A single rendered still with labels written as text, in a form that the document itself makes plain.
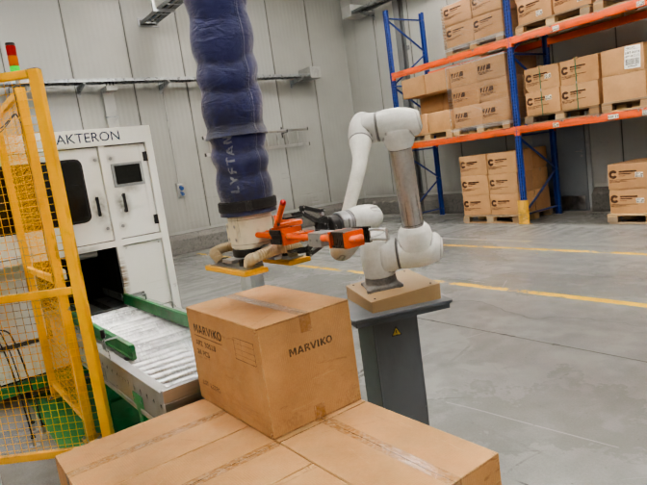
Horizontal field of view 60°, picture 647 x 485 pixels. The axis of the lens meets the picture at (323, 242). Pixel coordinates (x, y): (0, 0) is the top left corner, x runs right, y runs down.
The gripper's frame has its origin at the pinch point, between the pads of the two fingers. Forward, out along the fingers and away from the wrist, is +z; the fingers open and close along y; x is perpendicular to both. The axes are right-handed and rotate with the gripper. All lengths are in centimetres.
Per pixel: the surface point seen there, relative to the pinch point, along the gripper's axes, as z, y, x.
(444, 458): -8, 68, -54
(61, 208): 46, -19, 138
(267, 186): -3.5, -17.4, 17.3
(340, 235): 3.7, -1.1, -33.5
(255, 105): -3.1, -47.2, 15.9
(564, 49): -841, -157, 384
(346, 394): -12, 63, -2
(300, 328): 3.3, 33.2, -2.5
